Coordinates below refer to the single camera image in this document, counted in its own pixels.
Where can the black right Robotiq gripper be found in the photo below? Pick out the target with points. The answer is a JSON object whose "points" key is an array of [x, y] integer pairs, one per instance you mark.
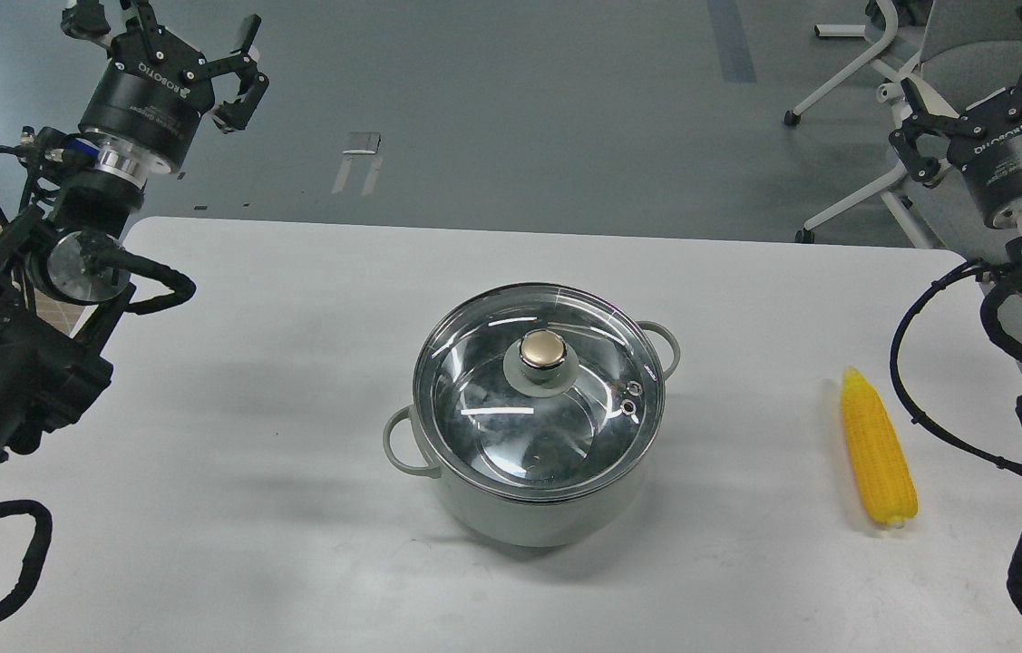
{"points": [[987, 152]]}

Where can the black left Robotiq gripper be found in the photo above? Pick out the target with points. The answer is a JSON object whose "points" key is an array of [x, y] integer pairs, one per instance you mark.
{"points": [[141, 107]]}

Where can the yellow corn cob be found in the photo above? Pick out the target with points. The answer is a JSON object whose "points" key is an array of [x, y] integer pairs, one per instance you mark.
{"points": [[881, 474]]}

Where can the glass pot lid gold knob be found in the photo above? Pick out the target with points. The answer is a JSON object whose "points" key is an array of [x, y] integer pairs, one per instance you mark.
{"points": [[542, 392]]}

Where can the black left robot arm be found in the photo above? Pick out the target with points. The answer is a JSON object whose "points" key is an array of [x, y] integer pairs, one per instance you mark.
{"points": [[65, 279]]}

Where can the grey-green steel cooking pot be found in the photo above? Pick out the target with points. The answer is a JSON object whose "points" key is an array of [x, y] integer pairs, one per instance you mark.
{"points": [[526, 524]]}

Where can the grey white office chair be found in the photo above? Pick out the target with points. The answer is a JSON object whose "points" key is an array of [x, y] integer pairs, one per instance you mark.
{"points": [[965, 51]]}

